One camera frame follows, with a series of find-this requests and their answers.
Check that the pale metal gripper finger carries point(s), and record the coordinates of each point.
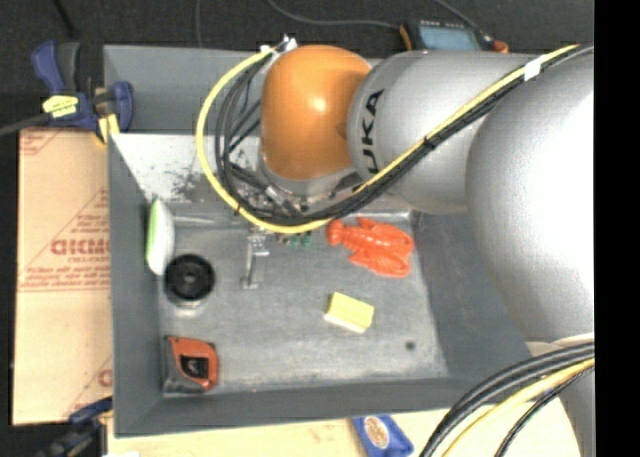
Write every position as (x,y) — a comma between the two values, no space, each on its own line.
(262,246)
(250,265)

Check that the red toy lobster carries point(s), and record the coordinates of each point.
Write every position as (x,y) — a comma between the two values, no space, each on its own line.
(380,247)

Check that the white and green oval object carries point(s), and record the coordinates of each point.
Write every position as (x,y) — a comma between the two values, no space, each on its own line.
(159,237)

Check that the grey metal bin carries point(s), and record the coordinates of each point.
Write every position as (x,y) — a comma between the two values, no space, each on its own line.
(300,355)

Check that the yellow sponge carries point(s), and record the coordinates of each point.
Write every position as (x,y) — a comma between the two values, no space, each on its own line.
(350,312)

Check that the orange and grey tape measure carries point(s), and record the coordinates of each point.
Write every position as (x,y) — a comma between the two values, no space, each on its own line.
(192,364)

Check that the brown cardboard board red print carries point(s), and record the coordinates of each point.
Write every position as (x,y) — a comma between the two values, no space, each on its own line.
(55,225)

